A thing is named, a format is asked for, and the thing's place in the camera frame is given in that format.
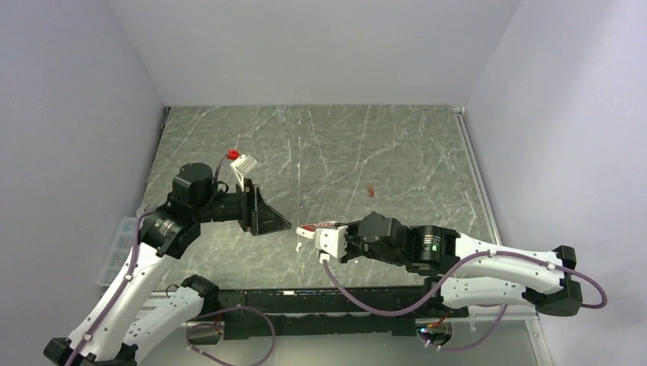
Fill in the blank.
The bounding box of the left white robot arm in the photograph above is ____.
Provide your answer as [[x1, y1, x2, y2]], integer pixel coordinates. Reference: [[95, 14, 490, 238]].
[[43, 162, 291, 365]]

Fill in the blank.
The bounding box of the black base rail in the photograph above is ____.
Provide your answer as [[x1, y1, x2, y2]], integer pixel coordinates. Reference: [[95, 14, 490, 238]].
[[199, 287, 468, 340]]

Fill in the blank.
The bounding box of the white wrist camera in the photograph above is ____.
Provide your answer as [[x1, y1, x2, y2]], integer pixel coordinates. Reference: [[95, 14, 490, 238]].
[[227, 149, 258, 188], [314, 225, 348, 263]]

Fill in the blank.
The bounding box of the red white remote control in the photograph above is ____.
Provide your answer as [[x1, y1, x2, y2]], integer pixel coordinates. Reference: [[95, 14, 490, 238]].
[[295, 221, 336, 239]]

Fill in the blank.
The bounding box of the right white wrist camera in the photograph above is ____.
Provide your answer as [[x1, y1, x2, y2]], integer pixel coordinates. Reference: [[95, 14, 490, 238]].
[[314, 225, 348, 263]]

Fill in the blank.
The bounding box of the aluminium frame rail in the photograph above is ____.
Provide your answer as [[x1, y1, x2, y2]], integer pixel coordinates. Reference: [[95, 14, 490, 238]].
[[452, 106, 502, 246]]

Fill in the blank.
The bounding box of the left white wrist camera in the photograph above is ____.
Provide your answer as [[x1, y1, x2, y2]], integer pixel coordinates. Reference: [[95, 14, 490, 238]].
[[227, 149, 258, 188]]

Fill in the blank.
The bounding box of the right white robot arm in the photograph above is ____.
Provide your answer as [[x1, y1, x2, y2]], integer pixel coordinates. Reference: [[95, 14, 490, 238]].
[[320, 212, 584, 316]]

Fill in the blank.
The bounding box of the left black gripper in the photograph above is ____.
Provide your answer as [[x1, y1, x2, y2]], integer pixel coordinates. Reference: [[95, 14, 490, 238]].
[[195, 178, 291, 235]]

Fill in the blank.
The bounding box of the clear plastic screw box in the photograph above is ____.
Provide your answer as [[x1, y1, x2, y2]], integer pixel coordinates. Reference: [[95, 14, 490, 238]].
[[97, 217, 137, 287]]

